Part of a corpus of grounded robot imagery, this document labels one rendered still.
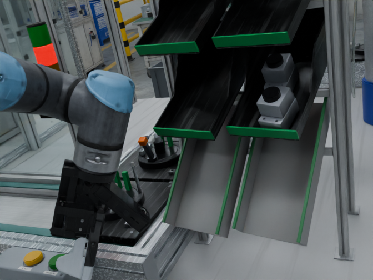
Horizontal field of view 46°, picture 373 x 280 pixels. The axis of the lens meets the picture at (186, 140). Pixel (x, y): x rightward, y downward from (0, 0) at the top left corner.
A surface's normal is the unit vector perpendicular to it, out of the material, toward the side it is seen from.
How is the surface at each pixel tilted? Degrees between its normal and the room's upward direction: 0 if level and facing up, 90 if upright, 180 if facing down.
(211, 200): 45
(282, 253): 0
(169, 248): 90
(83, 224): 88
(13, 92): 118
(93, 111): 78
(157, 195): 0
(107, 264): 90
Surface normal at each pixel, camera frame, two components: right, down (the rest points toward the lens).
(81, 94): -0.10, -0.28
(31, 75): 0.95, -0.25
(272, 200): -0.51, -0.35
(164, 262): 0.90, 0.00
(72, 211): 0.15, 0.32
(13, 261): -0.18, -0.91
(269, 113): -0.51, 0.74
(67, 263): 0.26, -0.24
